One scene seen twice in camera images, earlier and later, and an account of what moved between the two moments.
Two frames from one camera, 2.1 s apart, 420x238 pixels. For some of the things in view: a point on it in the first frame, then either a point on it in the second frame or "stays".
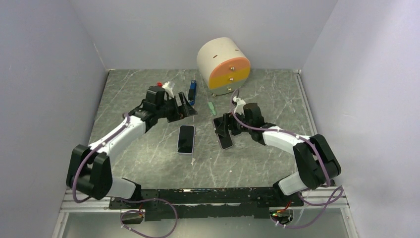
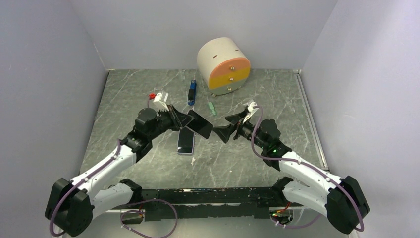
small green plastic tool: [211, 107] stays
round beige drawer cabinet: [223, 66] stays
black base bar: [206, 204] stays
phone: [225, 142] -> [199, 125]
